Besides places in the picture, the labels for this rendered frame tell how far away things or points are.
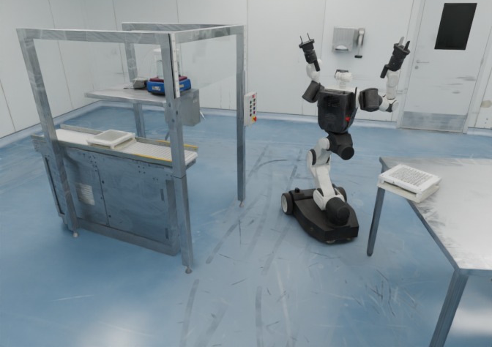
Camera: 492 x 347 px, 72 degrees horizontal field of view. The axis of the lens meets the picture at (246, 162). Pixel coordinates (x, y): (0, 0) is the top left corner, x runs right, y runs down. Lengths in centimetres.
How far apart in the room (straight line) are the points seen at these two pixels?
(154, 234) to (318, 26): 403
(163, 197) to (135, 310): 74
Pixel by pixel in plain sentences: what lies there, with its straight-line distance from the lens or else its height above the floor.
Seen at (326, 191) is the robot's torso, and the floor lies 34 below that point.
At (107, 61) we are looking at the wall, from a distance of 698.
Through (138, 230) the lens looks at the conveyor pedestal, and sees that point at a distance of 282.
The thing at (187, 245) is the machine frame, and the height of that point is 26.
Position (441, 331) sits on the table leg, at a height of 44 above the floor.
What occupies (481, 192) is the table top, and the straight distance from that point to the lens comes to 228.
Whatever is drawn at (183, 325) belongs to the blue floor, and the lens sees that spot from 230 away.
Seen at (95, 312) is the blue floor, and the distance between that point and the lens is 252.
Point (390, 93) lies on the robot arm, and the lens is 275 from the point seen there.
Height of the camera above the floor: 175
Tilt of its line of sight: 25 degrees down
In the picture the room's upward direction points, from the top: straight up
